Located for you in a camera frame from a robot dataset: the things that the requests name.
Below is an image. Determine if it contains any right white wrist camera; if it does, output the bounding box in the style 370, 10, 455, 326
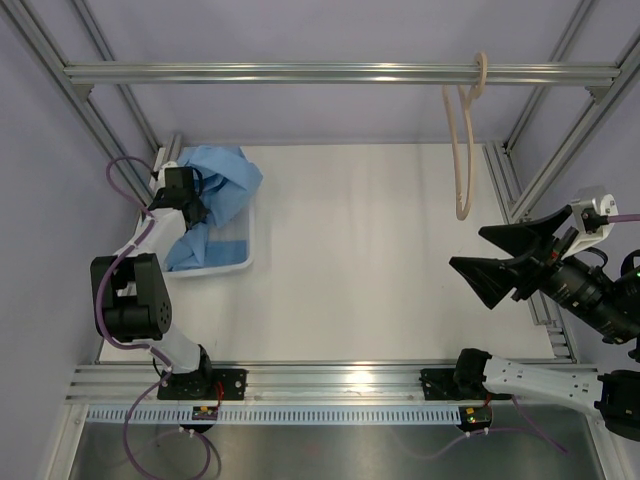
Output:
566, 186, 618, 257

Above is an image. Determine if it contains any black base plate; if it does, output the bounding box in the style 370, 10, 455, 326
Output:
157, 368, 247, 401
419, 368, 470, 401

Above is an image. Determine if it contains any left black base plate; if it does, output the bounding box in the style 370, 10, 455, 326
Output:
157, 368, 247, 401

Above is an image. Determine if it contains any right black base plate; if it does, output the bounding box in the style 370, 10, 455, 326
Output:
419, 368, 470, 401

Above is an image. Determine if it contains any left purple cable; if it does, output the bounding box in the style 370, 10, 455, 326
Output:
95, 155, 174, 381

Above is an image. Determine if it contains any aluminium front rail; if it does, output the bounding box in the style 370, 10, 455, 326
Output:
63, 363, 609, 404

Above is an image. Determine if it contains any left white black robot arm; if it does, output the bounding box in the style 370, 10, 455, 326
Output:
91, 166, 552, 399

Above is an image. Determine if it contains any white slotted cable duct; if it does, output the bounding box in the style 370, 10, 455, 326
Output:
86, 405, 461, 425

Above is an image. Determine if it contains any beige wooden hanger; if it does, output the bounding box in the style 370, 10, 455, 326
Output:
442, 51, 490, 221

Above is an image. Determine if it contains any aluminium top crossbar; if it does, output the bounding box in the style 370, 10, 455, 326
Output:
63, 61, 622, 87

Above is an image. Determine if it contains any light blue shirt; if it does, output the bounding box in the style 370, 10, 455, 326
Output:
163, 144, 264, 274

